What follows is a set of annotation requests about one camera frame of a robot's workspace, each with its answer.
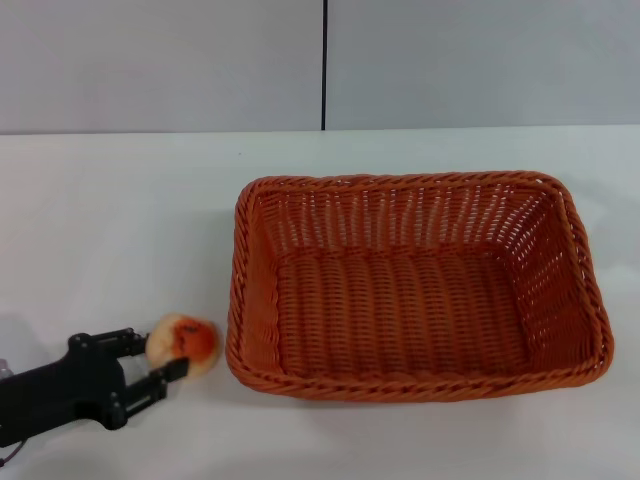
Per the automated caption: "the orange woven plastic basket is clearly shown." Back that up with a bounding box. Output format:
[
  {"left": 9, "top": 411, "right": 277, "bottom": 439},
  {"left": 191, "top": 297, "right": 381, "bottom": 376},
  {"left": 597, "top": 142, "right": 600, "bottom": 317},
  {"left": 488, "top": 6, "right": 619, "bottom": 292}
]
[{"left": 224, "top": 171, "right": 615, "bottom": 404}]

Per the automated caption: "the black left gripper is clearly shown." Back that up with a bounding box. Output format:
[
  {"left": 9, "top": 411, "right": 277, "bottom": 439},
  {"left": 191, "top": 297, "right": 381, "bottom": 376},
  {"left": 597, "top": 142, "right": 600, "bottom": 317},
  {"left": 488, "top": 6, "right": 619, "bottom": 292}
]
[{"left": 0, "top": 327, "right": 192, "bottom": 447}]

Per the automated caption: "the thin red cable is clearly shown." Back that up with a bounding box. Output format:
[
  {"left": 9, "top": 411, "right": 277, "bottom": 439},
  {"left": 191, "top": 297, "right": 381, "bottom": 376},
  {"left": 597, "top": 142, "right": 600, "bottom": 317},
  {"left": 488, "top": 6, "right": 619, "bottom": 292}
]
[{"left": 0, "top": 433, "right": 32, "bottom": 455}]

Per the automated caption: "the peach toy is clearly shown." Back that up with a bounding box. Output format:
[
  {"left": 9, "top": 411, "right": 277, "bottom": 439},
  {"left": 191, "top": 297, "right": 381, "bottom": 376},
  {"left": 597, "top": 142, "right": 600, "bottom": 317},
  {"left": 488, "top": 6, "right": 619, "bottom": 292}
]
[{"left": 146, "top": 312, "right": 221, "bottom": 377}]

